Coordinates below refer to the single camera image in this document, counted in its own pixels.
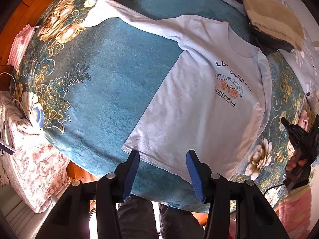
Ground teal floral bed blanket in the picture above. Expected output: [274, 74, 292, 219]
[16, 0, 309, 212]

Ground light blue t-shirt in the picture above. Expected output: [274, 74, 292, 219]
[84, 0, 271, 180]

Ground person's right hand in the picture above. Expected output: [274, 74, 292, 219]
[285, 109, 311, 172]

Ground beige knit sweater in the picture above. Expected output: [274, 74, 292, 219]
[243, 0, 304, 51]

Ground pink floral bedsheet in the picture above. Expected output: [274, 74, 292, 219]
[1, 92, 69, 213]

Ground dark grey garment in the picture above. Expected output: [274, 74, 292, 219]
[235, 0, 294, 56]

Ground pink crochet cloth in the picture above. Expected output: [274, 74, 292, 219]
[7, 24, 38, 71]

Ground person's dark trouser legs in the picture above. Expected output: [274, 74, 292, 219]
[117, 194, 204, 238]

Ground grey-blue floral duvet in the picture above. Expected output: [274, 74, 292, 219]
[222, 0, 318, 113]

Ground orange wooden headboard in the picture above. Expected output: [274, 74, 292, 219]
[1, 0, 54, 72]

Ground black cable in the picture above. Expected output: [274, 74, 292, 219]
[263, 182, 287, 197]

